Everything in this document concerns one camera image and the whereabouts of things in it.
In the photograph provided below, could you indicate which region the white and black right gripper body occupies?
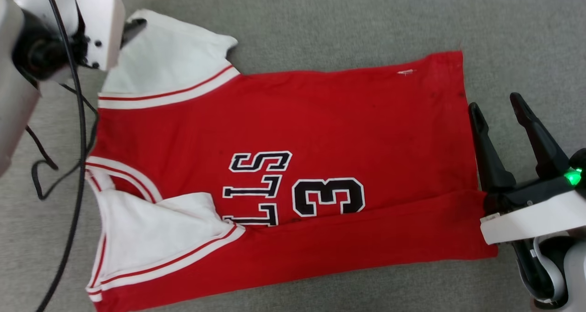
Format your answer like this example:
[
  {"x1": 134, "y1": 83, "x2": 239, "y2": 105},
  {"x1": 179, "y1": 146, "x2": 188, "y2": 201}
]
[{"x1": 480, "y1": 148, "x2": 586, "y2": 245}]

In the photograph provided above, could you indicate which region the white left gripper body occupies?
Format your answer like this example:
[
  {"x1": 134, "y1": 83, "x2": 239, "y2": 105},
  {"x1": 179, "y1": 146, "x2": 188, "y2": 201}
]
[{"x1": 69, "y1": 0, "x2": 126, "y2": 71}]

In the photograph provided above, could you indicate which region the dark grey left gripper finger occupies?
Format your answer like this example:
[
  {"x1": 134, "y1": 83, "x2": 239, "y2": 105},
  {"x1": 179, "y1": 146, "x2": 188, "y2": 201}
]
[{"x1": 121, "y1": 18, "x2": 147, "y2": 47}]

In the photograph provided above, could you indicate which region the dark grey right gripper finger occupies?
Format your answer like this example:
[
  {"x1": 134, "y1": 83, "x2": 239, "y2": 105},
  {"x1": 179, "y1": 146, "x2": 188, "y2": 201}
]
[
  {"x1": 468, "y1": 102, "x2": 517, "y2": 194},
  {"x1": 510, "y1": 93, "x2": 571, "y2": 181}
]

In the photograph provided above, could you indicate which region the red and white basketball jersey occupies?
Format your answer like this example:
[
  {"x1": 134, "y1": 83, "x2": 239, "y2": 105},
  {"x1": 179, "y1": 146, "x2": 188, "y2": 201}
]
[{"x1": 85, "y1": 9, "x2": 499, "y2": 312}]

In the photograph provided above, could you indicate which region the white right arm cable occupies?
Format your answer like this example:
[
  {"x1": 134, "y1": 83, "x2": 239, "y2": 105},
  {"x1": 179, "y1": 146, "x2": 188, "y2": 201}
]
[{"x1": 532, "y1": 237, "x2": 567, "y2": 304}]

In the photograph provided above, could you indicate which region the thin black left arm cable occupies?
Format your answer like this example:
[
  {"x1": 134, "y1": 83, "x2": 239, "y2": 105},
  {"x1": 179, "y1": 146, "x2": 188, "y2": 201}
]
[{"x1": 25, "y1": 0, "x2": 100, "y2": 312}]

